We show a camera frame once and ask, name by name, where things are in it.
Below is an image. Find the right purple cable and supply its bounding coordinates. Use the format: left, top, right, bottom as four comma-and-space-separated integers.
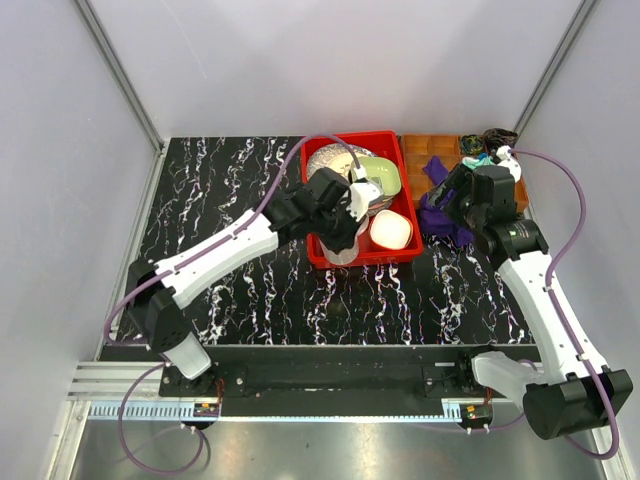
467, 148, 621, 460

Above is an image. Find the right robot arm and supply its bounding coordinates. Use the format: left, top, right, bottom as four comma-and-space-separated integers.
428, 164, 633, 440

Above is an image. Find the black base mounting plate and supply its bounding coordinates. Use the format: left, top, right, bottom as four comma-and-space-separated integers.
159, 345, 487, 422

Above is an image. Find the dark patterned sock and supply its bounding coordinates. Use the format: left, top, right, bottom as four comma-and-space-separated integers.
459, 134, 485, 156

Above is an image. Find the white mint sock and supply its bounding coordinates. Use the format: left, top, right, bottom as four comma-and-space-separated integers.
461, 157, 482, 170

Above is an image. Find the iridescent pink cup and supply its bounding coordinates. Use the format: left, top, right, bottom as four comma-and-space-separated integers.
320, 228, 361, 266

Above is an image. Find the mint green sock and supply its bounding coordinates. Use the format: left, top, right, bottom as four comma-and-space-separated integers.
476, 153, 501, 166

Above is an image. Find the orange white square bowl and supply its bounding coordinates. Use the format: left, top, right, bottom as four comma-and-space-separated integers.
368, 208, 416, 251

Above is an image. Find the red plastic bin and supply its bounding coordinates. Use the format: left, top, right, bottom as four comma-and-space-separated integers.
300, 130, 424, 269

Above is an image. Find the pink cream round plate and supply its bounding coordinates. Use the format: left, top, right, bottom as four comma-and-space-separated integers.
328, 153, 353, 178

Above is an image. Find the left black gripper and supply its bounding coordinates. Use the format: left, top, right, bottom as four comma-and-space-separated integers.
312, 198, 367, 255

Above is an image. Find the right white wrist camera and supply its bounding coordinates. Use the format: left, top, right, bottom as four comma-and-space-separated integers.
492, 145, 522, 182

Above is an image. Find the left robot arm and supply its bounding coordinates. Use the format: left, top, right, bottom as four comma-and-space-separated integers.
124, 168, 380, 396

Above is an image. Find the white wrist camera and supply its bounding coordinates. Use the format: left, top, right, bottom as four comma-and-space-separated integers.
347, 166, 384, 222
492, 145, 522, 182

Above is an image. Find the brown dark rolled sock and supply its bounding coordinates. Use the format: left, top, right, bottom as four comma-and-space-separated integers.
482, 128, 519, 151

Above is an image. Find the purple cloth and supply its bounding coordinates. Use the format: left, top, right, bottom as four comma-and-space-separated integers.
418, 156, 474, 248

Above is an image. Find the wooden compartment organizer tray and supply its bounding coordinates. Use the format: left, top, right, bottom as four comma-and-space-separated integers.
399, 132, 530, 214

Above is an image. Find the green panda square dish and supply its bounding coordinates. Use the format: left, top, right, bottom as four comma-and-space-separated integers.
358, 155, 402, 197

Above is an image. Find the speckled grey large plate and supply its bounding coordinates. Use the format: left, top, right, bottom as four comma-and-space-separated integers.
306, 143, 374, 181

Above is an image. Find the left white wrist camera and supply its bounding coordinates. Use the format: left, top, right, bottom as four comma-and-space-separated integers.
347, 166, 384, 222

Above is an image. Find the aluminium frame rail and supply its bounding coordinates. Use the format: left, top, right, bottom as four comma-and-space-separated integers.
69, 0, 168, 154

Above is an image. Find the white square bowl insert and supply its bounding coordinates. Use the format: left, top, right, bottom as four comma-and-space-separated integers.
369, 209, 414, 250

